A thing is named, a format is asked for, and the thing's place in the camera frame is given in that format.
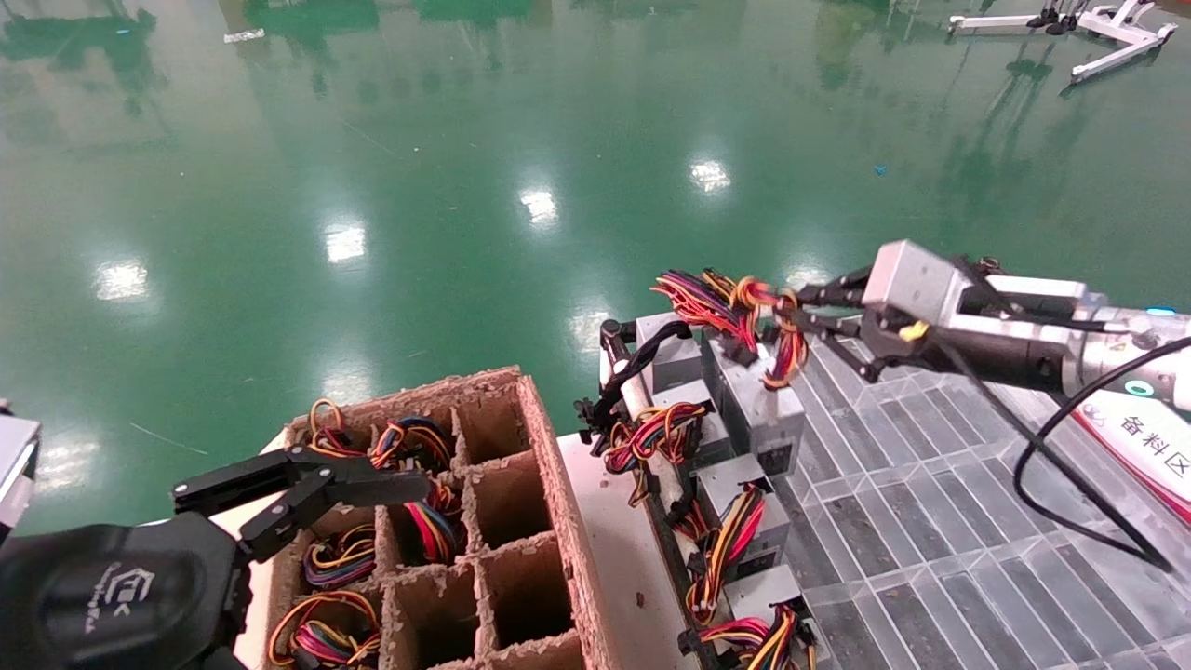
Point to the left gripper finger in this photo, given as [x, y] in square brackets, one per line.
[242, 476]
[372, 487]

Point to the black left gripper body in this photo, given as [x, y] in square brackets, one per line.
[112, 596]

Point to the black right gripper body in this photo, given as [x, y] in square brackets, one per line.
[1005, 354]

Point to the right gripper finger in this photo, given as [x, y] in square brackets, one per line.
[837, 293]
[837, 333]

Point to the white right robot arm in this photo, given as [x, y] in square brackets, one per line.
[1107, 363]

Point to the white red-bordered sign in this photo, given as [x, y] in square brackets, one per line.
[1149, 447]

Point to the brown cardboard divider crate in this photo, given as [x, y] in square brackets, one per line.
[563, 502]

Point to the clear plastic slotted tray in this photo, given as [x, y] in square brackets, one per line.
[930, 558]

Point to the black cart edge strip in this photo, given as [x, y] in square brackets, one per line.
[672, 568]

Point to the white metal floor stand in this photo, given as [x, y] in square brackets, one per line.
[1126, 33]

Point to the white floor scrap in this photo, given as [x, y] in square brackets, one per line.
[247, 37]

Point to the silver camera mount bracket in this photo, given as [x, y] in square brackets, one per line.
[1033, 288]

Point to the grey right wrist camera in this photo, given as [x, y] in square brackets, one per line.
[916, 279]

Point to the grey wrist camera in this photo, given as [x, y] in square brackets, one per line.
[14, 465]
[916, 279]

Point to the black rail corner connector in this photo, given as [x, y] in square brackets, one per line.
[986, 264]
[614, 340]

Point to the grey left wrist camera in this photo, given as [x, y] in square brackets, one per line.
[14, 465]

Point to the white cart rail tube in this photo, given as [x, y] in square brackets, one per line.
[633, 395]

